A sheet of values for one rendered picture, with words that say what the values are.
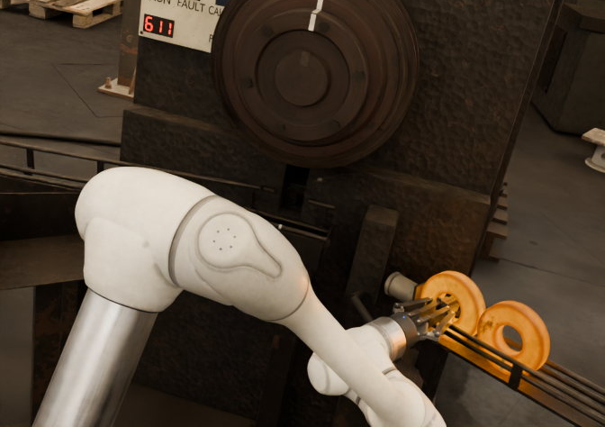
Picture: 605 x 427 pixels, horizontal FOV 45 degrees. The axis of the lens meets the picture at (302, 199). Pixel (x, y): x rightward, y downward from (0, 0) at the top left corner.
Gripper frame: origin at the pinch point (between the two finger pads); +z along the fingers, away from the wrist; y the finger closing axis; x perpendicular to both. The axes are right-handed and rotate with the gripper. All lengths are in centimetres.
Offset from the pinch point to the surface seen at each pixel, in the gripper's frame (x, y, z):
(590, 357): -83, -7, 124
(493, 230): -71, -76, 153
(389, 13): 56, -32, -1
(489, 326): 1.1, 10.5, -1.4
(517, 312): 7.8, 15.1, -0.8
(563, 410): -5.3, 31.0, -2.5
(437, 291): 1.2, -3.8, -1.4
